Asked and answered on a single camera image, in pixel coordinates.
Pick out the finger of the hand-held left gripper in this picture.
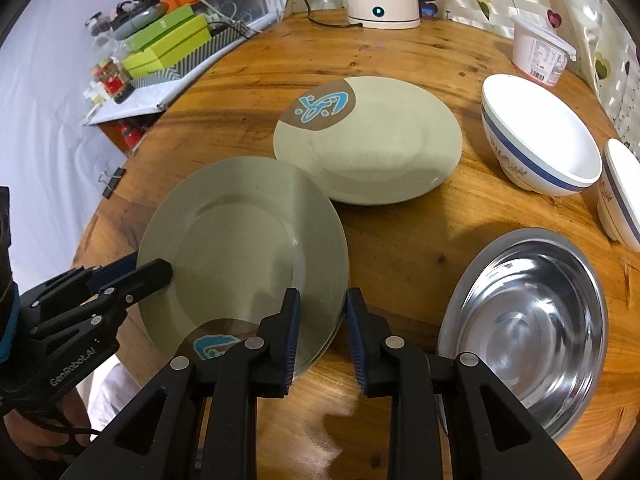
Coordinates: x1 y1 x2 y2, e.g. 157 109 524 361
30 258 174 342
25 252 141 312

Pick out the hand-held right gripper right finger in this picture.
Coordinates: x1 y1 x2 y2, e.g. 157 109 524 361
346 287 583 480

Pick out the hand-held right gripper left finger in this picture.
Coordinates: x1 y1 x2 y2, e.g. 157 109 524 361
60 287 302 480

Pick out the green plate with brown patch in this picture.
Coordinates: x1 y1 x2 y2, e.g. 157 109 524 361
136 156 349 380
273 76 463 206

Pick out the white bowl with blue stripe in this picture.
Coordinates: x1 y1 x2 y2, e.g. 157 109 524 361
596 138 640 253
481 74 602 197

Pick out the person's left hand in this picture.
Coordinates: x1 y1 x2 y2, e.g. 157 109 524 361
0 390 98 480

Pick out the white cloth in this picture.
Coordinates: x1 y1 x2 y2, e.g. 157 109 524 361
82 355 151 433

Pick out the black binder clip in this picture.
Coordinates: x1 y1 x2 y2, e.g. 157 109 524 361
99 166 126 200

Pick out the white shelf board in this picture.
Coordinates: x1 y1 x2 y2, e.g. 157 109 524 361
82 77 190 127

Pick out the stainless steel basin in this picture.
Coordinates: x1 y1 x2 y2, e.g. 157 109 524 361
437 228 609 443

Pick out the red toy jar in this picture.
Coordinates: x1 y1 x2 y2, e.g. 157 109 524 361
92 56 134 104

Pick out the striped box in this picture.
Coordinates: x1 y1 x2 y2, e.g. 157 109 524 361
131 34 232 94

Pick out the large green box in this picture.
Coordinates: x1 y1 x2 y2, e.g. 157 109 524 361
121 14 213 79

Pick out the small green box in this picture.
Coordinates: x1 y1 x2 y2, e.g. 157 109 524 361
122 4 197 53

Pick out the small glass jar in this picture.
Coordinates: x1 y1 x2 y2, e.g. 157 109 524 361
85 12 114 37

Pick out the grey round device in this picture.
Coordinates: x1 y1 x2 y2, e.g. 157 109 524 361
111 0 170 41

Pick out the white plastic tub with lid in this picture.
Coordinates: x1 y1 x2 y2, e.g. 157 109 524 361
511 15 577 87

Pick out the white cable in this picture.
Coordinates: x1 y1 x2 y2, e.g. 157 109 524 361
189 0 262 27

